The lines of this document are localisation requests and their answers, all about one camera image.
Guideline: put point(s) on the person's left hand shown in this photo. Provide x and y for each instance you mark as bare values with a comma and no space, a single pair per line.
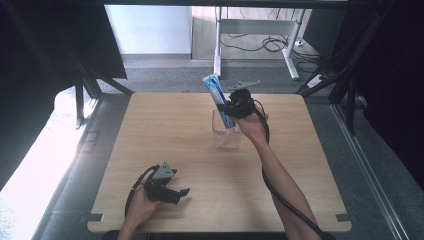
141,206

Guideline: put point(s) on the clear plastic cup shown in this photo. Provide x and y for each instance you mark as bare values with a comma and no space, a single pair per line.
226,138

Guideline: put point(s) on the dark curtain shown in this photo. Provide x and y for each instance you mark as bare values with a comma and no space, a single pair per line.
393,83
30,66

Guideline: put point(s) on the grey table bracket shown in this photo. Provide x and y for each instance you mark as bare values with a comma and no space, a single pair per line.
91,218
343,217

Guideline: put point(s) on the white power strip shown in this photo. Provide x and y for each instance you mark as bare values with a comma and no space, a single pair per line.
315,81

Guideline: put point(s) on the black metal stand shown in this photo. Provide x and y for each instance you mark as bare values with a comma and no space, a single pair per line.
86,83
346,70

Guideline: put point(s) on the white desk frame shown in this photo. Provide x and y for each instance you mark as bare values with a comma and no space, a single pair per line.
256,26

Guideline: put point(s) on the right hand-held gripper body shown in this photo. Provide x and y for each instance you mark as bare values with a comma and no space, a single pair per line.
240,103

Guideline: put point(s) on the metal floor rail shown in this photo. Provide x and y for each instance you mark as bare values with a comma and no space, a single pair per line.
366,166

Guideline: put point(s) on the white and blue toothpaste tube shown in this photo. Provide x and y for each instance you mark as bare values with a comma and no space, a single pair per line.
219,100

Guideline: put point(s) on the person's right hand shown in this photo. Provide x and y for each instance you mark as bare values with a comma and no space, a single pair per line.
251,128

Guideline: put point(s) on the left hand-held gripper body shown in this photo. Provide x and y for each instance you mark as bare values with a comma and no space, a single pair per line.
160,190

